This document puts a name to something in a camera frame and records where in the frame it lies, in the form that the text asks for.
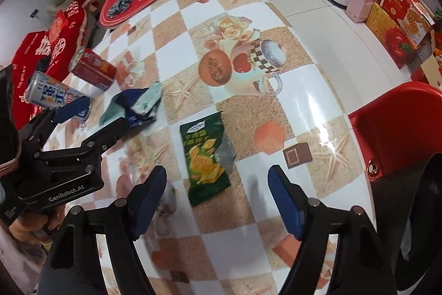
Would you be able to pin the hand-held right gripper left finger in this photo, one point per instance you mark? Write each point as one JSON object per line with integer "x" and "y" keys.
{"x": 148, "y": 201}

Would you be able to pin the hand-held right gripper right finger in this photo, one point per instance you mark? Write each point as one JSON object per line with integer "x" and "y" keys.
{"x": 285, "y": 201}

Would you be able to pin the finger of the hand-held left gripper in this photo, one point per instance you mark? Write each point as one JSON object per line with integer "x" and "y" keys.
{"x": 72, "y": 108}
{"x": 107, "y": 136}

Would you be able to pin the white blue drink can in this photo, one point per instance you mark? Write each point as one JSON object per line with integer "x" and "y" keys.
{"x": 48, "y": 91}

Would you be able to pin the blue teal wrapper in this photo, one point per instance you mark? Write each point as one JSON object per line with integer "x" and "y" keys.
{"x": 145, "y": 101}

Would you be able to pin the dark green snack packet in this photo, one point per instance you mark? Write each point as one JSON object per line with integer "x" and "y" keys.
{"x": 203, "y": 160}

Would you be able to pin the black round bin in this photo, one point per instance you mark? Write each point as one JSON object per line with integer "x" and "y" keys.
{"x": 428, "y": 212}

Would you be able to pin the person's left hand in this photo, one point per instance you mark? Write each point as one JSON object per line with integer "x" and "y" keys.
{"x": 27, "y": 229}

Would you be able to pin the red drink can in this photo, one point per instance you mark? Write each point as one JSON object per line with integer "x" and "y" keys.
{"x": 96, "y": 68}

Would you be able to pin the red sofa blanket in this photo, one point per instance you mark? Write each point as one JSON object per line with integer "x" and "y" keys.
{"x": 62, "y": 39}

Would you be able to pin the beige chair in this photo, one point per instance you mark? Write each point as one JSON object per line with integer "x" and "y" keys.
{"x": 60, "y": 3}

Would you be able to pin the checkered printed tablecloth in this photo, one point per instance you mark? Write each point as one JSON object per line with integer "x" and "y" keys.
{"x": 241, "y": 101}

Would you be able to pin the pile of blue candies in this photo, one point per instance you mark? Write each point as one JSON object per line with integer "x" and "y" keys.
{"x": 121, "y": 3}

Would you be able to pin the red plastic stool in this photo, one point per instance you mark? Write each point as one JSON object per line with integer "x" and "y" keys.
{"x": 397, "y": 122}

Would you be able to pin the yellow red fruit box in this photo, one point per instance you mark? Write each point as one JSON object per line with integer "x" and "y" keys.
{"x": 386, "y": 29}

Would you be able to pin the pink gift bag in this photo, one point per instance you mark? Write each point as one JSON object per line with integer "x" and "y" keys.
{"x": 361, "y": 3}

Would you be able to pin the red waffle box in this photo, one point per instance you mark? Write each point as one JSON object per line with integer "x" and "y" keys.
{"x": 411, "y": 15}

